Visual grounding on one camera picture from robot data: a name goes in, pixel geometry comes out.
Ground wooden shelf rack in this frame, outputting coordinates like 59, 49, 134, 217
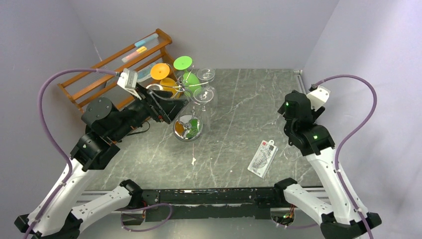
57, 28, 174, 114

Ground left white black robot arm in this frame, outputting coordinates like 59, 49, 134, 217
14, 85, 188, 239

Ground blue white packaged item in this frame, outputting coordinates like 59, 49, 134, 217
137, 62, 157, 83

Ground orange plastic wine glass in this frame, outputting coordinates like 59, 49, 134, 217
150, 63, 180, 99

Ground clear wine glass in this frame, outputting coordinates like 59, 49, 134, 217
196, 68, 215, 88
146, 84, 164, 92

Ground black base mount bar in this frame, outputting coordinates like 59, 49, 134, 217
120, 180, 290, 222

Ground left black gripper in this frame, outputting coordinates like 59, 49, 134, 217
113, 83, 190, 140

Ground white packaged ruler card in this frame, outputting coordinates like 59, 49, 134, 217
247, 140, 278, 179

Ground green plastic wine glass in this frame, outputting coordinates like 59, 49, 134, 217
173, 56, 202, 97

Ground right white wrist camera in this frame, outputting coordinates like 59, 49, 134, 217
306, 86, 331, 111

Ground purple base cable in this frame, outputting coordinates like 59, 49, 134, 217
275, 203, 319, 230
120, 203, 173, 233

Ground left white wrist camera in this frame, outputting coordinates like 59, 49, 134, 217
117, 68, 142, 100

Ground pink yellow marker pen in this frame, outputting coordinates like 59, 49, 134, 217
121, 46, 147, 63

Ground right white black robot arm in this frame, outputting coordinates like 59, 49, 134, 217
273, 90, 382, 239

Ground blue marker pen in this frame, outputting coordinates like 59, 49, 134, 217
134, 33, 158, 48

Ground chrome wine glass rack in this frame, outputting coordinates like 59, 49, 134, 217
173, 66, 204, 142

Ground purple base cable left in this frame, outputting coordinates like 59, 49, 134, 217
120, 203, 173, 233

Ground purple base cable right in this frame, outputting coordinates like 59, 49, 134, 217
275, 203, 319, 230

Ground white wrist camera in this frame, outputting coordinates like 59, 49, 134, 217
306, 86, 331, 111
117, 68, 142, 100

